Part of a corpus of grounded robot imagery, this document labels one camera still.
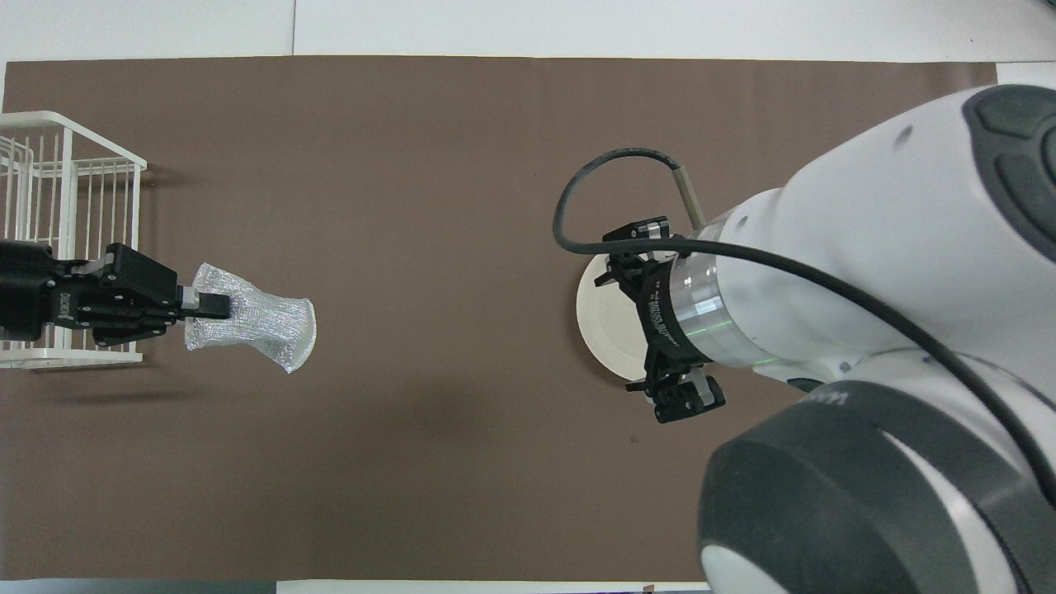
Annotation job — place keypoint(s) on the brown table mat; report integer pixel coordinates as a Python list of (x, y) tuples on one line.
[(412, 454)]

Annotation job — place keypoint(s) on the silver mesh sponge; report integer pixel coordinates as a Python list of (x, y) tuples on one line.
[(264, 322)]

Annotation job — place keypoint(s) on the cream round plate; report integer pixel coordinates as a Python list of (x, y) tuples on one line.
[(610, 322)]

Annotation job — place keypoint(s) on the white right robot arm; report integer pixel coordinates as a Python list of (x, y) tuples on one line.
[(866, 247)]

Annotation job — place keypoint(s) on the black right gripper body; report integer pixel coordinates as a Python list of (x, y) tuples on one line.
[(660, 322)]

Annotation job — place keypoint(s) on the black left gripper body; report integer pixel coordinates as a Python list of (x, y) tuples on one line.
[(124, 293)]

